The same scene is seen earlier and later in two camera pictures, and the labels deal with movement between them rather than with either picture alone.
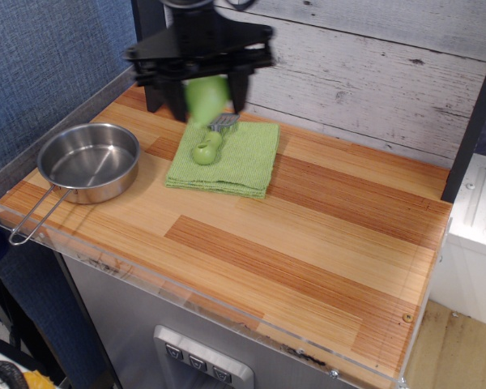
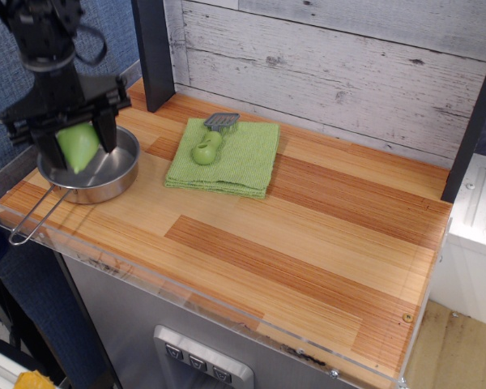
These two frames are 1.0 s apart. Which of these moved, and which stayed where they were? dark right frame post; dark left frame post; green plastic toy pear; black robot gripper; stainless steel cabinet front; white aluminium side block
Moved: green plastic toy pear; black robot gripper
Stayed: dark left frame post; dark right frame post; white aluminium side block; stainless steel cabinet front
